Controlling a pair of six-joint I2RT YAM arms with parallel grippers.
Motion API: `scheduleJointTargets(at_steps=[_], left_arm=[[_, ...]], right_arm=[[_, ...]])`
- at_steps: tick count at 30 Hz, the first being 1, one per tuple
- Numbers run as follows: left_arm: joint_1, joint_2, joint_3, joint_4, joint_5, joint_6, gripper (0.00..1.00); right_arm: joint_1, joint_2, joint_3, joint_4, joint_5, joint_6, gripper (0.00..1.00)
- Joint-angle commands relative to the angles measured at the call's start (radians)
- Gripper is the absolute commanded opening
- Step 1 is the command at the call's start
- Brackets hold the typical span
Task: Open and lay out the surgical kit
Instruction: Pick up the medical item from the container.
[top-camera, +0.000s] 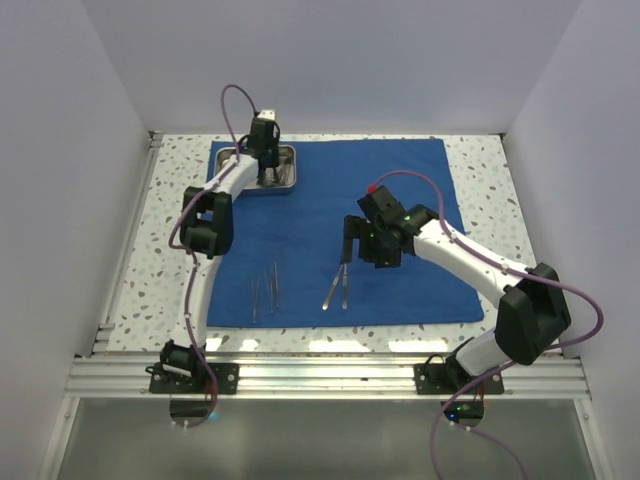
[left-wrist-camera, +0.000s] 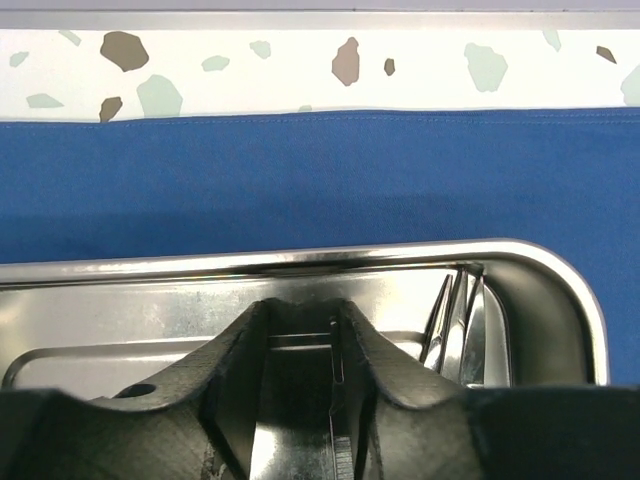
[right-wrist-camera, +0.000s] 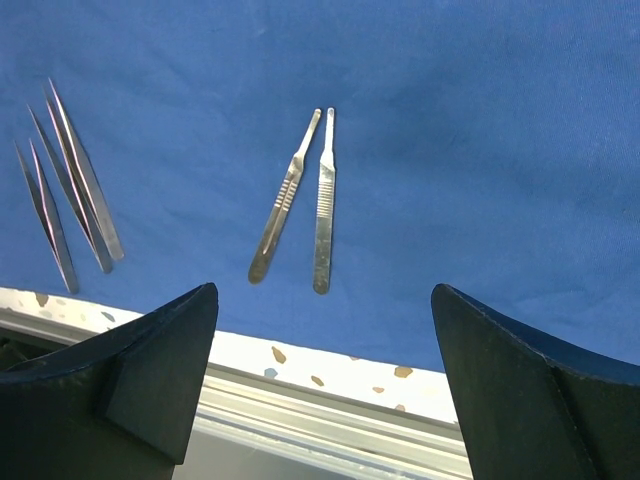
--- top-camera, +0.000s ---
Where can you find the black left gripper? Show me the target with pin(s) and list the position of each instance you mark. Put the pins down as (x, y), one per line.
(274, 145)

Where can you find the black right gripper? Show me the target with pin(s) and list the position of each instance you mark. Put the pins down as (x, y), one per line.
(354, 228)

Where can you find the stainless steel instrument tray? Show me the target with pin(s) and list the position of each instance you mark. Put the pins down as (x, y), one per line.
(220, 153)

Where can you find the steel scalpel handle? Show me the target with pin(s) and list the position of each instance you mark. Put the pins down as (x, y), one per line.
(333, 287)
(345, 292)

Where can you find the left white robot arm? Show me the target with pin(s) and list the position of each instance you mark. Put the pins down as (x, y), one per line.
(205, 232)

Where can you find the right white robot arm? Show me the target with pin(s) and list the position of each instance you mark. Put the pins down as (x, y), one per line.
(531, 310)

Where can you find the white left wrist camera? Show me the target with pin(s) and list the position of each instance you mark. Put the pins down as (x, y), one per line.
(267, 115)

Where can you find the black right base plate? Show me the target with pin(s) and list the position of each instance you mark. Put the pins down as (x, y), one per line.
(438, 375)

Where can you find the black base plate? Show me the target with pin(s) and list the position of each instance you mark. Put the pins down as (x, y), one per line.
(438, 375)
(175, 382)

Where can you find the aluminium front rail frame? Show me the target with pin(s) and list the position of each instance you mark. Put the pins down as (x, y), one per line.
(323, 376)

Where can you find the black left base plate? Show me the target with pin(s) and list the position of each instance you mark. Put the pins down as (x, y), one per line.
(175, 382)

